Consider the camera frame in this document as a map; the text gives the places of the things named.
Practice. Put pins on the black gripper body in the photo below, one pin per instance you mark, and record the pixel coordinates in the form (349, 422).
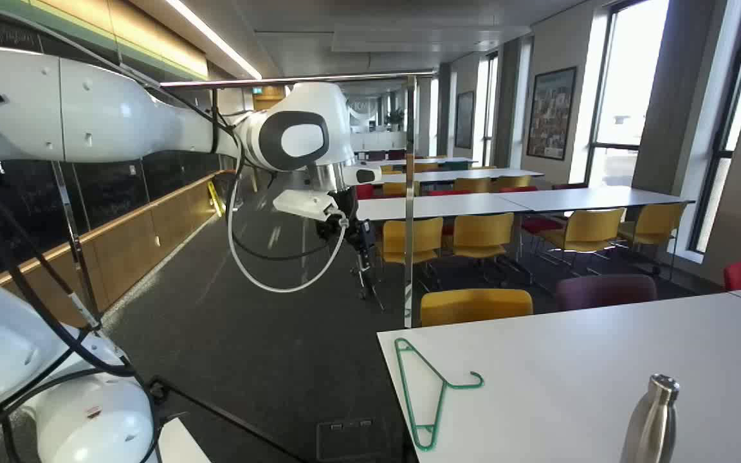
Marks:
(345, 209)

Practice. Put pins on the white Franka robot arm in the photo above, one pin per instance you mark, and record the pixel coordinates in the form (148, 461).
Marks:
(89, 112)

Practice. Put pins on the yellow chair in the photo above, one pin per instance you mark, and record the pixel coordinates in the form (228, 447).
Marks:
(481, 232)
(513, 183)
(593, 228)
(474, 305)
(654, 221)
(409, 241)
(394, 188)
(471, 183)

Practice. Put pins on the long white table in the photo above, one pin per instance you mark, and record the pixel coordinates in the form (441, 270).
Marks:
(516, 203)
(455, 175)

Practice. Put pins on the floor outlet cover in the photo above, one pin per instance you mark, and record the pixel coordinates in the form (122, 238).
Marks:
(349, 440)

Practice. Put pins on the ceiling light strip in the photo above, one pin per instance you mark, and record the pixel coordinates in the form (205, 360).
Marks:
(217, 40)

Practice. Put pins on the white work table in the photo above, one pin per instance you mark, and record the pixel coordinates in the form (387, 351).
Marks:
(578, 377)

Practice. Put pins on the purple chair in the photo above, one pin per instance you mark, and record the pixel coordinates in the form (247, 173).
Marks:
(605, 290)

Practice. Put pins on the white platform board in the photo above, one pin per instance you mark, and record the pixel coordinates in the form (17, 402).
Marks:
(180, 443)

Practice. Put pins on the stainless steel bottle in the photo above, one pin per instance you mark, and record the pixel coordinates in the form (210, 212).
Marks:
(651, 429)

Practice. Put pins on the wooden wall panel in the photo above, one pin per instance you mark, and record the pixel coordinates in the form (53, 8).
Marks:
(130, 248)

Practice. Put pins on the framed colourful wall picture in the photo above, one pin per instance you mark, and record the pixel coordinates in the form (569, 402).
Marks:
(551, 112)

